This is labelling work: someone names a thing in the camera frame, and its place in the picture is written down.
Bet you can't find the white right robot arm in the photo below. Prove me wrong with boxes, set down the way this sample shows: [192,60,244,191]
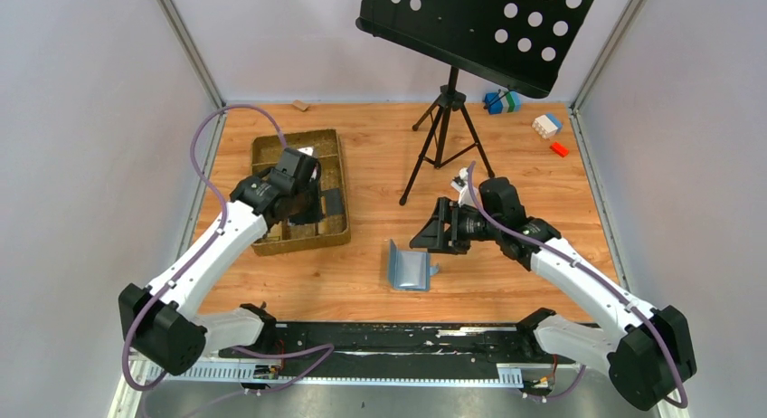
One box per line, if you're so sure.
[410,177,697,411]

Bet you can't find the black music stand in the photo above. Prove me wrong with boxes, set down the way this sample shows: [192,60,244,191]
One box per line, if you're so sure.
[355,0,594,204]

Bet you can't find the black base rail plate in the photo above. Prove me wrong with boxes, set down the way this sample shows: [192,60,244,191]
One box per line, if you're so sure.
[255,321,578,383]

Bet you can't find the black credit card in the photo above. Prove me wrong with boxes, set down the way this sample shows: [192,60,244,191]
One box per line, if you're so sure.
[321,187,346,217]

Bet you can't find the blue green toy block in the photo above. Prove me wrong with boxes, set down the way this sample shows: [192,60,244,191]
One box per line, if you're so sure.
[483,90,522,115]

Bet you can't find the white blue toy block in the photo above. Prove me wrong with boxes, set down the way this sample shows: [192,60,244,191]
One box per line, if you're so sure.
[532,113,563,139]

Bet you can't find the red toy block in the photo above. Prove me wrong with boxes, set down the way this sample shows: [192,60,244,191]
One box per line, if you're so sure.
[550,142,570,157]

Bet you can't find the small wooden block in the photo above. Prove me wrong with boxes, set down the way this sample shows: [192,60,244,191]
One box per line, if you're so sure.
[292,100,310,112]

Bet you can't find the blue leather card holder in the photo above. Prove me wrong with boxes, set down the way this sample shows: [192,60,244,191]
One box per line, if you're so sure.
[386,240,440,292]

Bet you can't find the woven compartment tray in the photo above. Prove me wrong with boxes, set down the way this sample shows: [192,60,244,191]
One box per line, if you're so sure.
[252,128,351,256]

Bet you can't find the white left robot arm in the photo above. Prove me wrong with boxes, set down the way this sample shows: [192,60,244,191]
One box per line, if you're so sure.
[118,147,321,375]

